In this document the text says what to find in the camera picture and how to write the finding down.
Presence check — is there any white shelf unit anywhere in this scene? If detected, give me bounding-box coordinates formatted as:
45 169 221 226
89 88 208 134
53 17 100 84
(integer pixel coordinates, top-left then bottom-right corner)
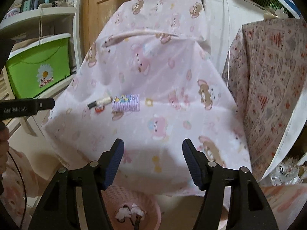
0 0 83 135

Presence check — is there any pink perforated trash basket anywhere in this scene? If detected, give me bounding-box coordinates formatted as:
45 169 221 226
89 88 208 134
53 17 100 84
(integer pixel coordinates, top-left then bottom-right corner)
102 185 161 230

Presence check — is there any white mattress with cord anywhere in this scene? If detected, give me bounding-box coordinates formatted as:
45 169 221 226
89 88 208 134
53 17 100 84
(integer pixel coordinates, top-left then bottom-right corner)
202 0 266 74

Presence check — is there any person's pajama leg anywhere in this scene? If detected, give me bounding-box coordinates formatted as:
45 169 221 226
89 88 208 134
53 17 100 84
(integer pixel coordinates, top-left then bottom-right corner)
1 148 39 229

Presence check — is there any person's left hand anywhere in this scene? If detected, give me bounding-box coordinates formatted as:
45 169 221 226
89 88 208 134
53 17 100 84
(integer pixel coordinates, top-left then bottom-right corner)
0 122 10 174

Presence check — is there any green plastic storage box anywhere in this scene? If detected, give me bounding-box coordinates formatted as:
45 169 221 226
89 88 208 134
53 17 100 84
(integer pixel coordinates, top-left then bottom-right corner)
6 33 71 99

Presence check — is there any black orange snack wrapper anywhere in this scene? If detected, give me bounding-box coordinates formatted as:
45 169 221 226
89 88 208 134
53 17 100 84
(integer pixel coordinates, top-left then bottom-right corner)
134 214 142 230

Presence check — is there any pink cartoon bear bedsheet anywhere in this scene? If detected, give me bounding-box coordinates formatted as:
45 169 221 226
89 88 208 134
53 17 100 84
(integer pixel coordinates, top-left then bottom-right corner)
43 0 251 195

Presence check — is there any small white tissue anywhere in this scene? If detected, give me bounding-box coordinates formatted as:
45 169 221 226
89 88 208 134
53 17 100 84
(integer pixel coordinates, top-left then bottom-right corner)
115 207 131 222

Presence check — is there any purple cartoon tissue pack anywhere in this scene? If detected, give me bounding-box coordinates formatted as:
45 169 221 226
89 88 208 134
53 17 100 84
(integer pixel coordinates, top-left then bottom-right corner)
112 94 140 112

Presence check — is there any strawberry print quilt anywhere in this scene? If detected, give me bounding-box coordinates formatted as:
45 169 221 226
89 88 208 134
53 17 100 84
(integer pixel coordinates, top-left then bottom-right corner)
223 19 306 180

